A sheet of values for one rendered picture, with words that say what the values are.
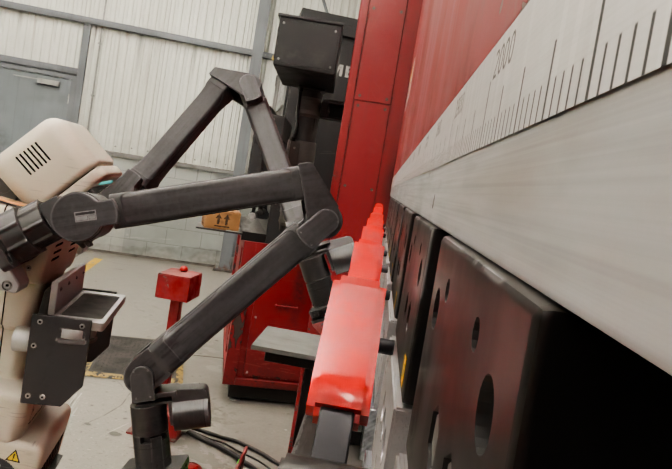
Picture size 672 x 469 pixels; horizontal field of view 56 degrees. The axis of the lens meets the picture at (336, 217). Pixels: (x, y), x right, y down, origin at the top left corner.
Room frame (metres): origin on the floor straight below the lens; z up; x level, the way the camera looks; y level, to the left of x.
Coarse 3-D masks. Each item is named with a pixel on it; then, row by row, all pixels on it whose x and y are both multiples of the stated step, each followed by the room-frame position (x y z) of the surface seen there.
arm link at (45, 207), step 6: (54, 198) 0.98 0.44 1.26; (102, 198) 1.02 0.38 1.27; (42, 204) 0.97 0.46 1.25; (48, 204) 0.97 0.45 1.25; (42, 210) 0.97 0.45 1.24; (48, 210) 0.97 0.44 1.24; (42, 216) 0.98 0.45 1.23; (48, 216) 0.97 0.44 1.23; (48, 222) 0.97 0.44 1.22; (108, 228) 1.02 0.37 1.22; (102, 234) 1.02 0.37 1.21; (90, 240) 1.02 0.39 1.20; (84, 246) 0.98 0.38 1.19; (90, 246) 1.02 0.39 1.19
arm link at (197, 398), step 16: (144, 368) 0.97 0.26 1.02; (144, 384) 0.97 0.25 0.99; (176, 384) 1.03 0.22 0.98; (192, 384) 1.03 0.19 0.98; (144, 400) 0.97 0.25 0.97; (176, 400) 1.00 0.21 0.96; (192, 400) 1.00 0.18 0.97; (208, 400) 1.01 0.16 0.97; (176, 416) 0.98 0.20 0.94; (192, 416) 0.99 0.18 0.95; (208, 416) 0.99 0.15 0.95
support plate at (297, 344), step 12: (264, 336) 1.34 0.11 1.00; (276, 336) 1.36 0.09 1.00; (288, 336) 1.38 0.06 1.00; (300, 336) 1.39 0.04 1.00; (312, 336) 1.41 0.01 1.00; (252, 348) 1.26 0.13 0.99; (264, 348) 1.26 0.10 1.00; (276, 348) 1.27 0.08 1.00; (288, 348) 1.28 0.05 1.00; (300, 348) 1.29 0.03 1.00; (312, 348) 1.31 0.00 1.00; (312, 360) 1.26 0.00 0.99
